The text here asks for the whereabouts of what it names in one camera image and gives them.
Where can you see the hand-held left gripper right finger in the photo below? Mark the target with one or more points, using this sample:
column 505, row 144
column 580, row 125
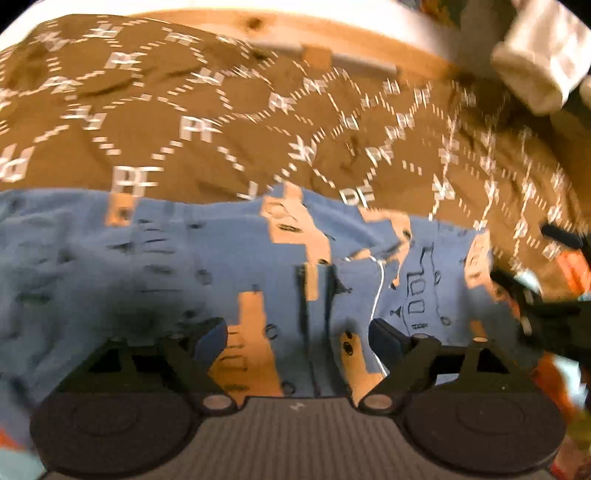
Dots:
column 388, row 342

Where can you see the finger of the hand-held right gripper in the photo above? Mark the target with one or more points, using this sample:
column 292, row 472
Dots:
column 563, row 234
column 510, row 282

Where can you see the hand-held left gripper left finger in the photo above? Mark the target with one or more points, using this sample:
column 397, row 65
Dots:
column 210, row 342

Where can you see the blue pants with orange print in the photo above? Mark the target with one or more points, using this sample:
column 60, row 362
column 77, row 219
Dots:
column 184, row 277

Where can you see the white rolled cloth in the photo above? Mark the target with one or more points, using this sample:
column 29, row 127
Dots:
column 540, row 55

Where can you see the brown patterned blanket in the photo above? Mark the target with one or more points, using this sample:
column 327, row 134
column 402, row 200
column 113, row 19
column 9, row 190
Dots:
column 231, row 115

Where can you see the wooden bed frame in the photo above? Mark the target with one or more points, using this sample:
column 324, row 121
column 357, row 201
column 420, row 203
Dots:
column 351, row 46

